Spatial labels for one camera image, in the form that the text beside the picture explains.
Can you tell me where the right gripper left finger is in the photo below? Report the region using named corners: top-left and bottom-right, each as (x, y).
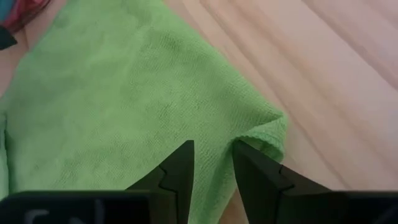
top-left (126, 139), bottom-right (195, 224)

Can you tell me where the green microfiber towel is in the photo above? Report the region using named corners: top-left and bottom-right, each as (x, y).
top-left (0, 0), bottom-right (289, 224)

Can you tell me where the pink microfiber towel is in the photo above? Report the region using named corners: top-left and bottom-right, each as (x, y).
top-left (0, 0), bottom-right (52, 34)

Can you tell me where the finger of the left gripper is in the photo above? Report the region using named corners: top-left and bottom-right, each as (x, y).
top-left (0, 26), bottom-right (19, 51)

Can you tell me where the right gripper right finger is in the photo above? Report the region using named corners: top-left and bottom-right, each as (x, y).
top-left (232, 139), bottom-right (332, 224)

